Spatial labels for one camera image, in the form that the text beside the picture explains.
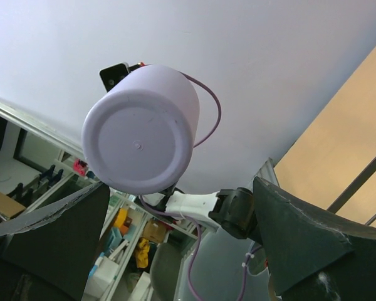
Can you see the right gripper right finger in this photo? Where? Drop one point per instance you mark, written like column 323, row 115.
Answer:
column 314, row 254

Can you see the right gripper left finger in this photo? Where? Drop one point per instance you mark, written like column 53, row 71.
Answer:
column 48, row 253

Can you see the purple plastic cup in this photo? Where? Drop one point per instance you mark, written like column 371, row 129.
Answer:
column 139, row 137

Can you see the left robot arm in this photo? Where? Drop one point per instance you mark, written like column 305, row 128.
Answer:
column 233, row 210

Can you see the black wire dish rack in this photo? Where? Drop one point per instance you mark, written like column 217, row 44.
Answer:
column 358, row 201

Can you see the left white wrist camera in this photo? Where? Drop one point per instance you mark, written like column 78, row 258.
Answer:
column 112, row 75

